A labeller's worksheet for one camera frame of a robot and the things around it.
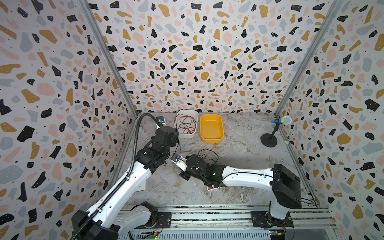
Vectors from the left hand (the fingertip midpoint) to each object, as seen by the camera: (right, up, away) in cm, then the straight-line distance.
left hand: (166, 130), depth 73 cm
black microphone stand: (+66, -8, +32) cm, 74 cm away
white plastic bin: (+11, +12, +46) cm, 49 cm away
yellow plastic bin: (+25, 0, +39) cm, 46 cm away
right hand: (+4, -15, +1) cm, 16 cm away
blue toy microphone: (+65, +5, +11) cm, 66 cm away
